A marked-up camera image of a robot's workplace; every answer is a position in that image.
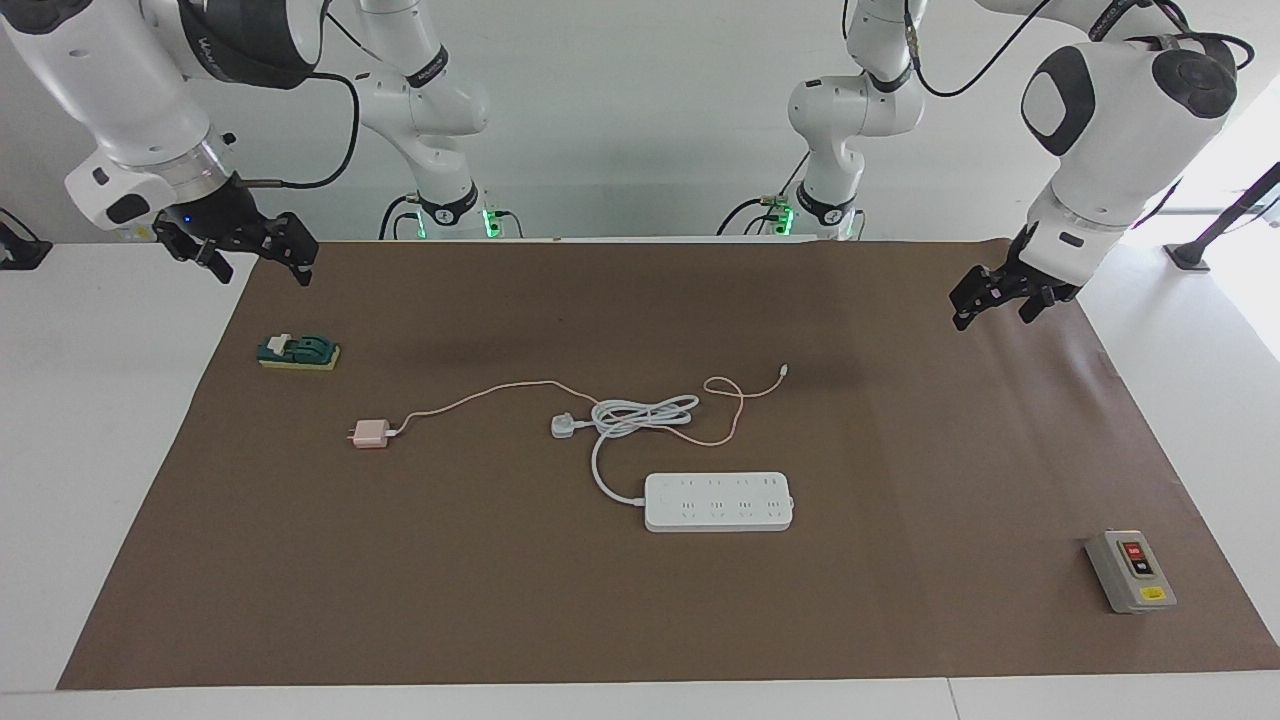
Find grey push-button switch box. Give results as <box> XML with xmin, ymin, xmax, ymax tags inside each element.
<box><xmin>1085</xmin><ymin>529</ymin><xmax>1178</xmax><ymax>615</ymax></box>

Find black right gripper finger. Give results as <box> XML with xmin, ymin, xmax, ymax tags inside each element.
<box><xmin>265</xmin><ymin>211</ymin><xmax>322</xmax><ymax>290</ymax></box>
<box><xmin>155</xmin><ymin>222</ymin><xmax>237</xmax><ymax>287</ymax></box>

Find green knife switch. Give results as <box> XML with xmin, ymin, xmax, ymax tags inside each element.
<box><xmin>257</xmin><ymin>333</ymin><xmax>342</xmax><ymax>372</ymax></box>

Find white power strip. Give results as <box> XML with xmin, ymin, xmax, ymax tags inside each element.
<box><xmin>643</xmin><ymin>472</ymin><xmax>796</xmax><ymax>534</ymax></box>

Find white power strip cord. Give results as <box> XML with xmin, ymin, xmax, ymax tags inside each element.
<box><xmin>551</xmin><ymin>395</ymin><xmax>701</xmax><ymax>506</ymax></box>

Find black clamp mount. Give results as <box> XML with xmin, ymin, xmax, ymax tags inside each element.
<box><xmin>0</xmin><ymin>208</ymin><xmax>53</xmax><ymax>271</ymax></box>

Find pink charging cable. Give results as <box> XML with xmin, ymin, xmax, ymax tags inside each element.
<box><xmin>386</xmin><ymin>364</ymin><xmax>791</xmax><ymax>448</ymax></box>

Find black stand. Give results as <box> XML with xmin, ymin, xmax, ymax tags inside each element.
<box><xmin>1164</xmin><ymin>160</ymin><xmax>1280</xmax><ymax>273</ymax></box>

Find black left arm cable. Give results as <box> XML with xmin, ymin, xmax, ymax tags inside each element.
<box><xmin>903</xmin><ymin>0</ymin><xmax>1256</xmax><ymax>233</ymax></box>

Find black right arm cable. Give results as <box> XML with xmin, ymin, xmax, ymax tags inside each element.
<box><xmin>243</xmin><ymin>8</ymin><xmax>411</xmax><ymax>191</ymax></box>

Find brown table mat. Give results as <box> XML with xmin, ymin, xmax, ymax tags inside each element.
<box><xmin>57</xmin><ymin>240</ymin><xmax>1280</xmax><ymax>691</ymax></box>

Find black base cable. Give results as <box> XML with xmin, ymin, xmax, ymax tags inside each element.
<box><xmin>716</xmin><ymin>150</ymin><xmax>813</xmax><ymax>238</ymax></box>
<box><xmin>378</xmin><ymin>193</ymin><xmax>421</xmax><ymax>241</ymax></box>

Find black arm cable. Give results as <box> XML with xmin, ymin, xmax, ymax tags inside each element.
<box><xmin>243</xmin><ymin>8</ymin><xmax>411</xmax><ymax>191</ymax></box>
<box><xmin>903</xmin><ymin>0</ymin><xmax>1256</xmax><ymax>233</ymax></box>

